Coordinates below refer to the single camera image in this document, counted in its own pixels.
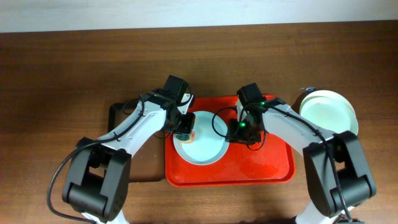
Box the black rectangular tray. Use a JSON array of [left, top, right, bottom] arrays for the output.
[[108, 103, 165, 183]]

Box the light blue plate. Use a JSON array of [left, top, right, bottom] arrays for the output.
[[173, 111, 229, 166]]

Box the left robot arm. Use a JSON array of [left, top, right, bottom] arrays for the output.
[[60, 75, 195, 223]]

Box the green and yellow sponge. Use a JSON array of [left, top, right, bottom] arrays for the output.
[[174, 131, 195, 144]]

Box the white plate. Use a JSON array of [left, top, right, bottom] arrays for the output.
[[298, 90, 359, 136]]

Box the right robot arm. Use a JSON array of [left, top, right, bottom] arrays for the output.
[[225, 83, 376, 223]]

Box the red plastic tray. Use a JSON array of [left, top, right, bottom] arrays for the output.
[[164, 94, 296, 188]]

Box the pale green plate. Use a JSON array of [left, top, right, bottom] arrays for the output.
[[300, 96, 355, 135]]

